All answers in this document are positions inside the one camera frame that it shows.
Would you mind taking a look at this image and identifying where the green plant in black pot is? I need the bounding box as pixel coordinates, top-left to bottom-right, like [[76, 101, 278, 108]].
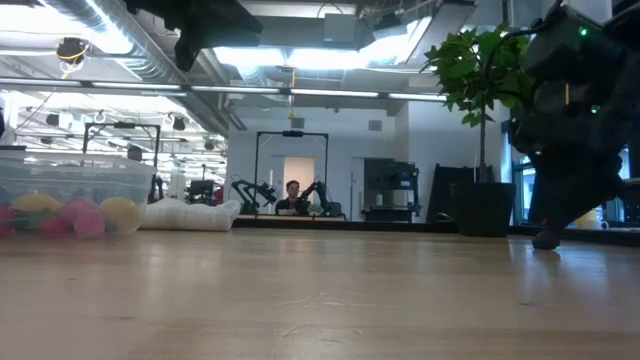
[[421, 19, 539, 239]]

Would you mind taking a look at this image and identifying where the red strawberry with green leaves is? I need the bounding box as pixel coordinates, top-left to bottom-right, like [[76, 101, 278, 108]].
[[12, 212, 71, 239]]

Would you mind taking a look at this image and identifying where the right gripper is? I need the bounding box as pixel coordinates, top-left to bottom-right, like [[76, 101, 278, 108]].
[[508, 59, 640, 239]]

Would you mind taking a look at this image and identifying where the dark blackberry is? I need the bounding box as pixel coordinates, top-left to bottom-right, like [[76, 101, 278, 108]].
[[531, 229, 562, 251]]

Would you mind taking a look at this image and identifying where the grey ceiling unit box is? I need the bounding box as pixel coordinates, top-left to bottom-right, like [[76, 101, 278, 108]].
[[323, 13, 362, 51]]

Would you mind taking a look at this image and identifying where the orange hanging pendant cord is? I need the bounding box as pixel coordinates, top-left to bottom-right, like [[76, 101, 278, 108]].
[[287, 67, 298, 121]]

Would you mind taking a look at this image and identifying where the black equipment cabinet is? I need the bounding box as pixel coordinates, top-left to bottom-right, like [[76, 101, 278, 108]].
[[363, 158, 422, 224]]

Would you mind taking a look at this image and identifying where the black aluminium rig frame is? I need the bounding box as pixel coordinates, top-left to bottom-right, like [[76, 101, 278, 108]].
[[233, 144, 640, 247]]

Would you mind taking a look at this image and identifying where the clear plastic tupperware container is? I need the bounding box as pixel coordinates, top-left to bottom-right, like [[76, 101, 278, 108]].
[[0, 149, 157, 239]]

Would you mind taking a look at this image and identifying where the black yellow cable reel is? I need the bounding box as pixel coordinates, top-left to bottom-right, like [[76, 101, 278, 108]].
[[54, 36, 92, 65]]

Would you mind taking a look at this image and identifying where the distant black workstation frame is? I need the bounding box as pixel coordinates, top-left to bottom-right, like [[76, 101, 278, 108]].
[[82, 122, 162, 166], [253, 130, 330, 217]]

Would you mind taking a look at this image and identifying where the white plaid folded cloth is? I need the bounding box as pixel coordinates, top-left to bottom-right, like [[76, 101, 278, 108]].
[[139, 197, 243, 233]]

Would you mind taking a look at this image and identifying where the black leaning board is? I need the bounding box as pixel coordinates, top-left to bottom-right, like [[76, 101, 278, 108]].
[[428, 163, 476, 222]]

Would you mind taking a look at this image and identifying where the long linear ceiling light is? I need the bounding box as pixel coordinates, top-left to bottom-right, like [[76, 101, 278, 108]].
[[0, 77, 449, 101]]

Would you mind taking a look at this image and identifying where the yellow cup stack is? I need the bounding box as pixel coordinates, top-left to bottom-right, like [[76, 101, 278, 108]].
[[574, 209, 599, 230]]

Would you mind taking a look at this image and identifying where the distant black monitor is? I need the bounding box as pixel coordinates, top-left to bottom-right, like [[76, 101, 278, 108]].
[[188, 179, 216, 205]]

